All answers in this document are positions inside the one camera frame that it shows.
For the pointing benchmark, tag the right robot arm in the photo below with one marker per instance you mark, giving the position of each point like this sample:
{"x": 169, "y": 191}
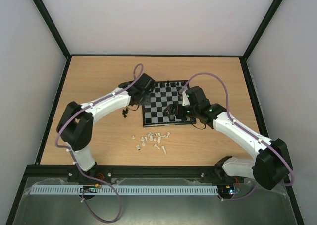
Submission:
{"x": 270, "y": 162}

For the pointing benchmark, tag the black aluminium frame rail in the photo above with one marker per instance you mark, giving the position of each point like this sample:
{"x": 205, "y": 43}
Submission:
{"x": 205, "y": 174}

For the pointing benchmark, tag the light blue cable duct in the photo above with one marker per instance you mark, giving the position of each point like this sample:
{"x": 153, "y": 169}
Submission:
{"x": 124, "y": 190}

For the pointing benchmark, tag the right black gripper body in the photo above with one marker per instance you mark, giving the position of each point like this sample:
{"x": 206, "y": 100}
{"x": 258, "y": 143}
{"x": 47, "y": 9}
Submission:
{"x": 177, "y": 111}

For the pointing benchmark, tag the black grey chessboard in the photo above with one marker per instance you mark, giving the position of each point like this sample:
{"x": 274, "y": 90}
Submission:
{"x": 160, "y": 98}

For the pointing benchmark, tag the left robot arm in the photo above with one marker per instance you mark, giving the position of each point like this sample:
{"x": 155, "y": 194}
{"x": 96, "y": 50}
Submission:
{"x": 74, "y": 131}

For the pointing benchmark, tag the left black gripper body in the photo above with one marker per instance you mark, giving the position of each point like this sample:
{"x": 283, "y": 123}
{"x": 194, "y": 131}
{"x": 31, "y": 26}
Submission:
{"x": 144, "y": 100}

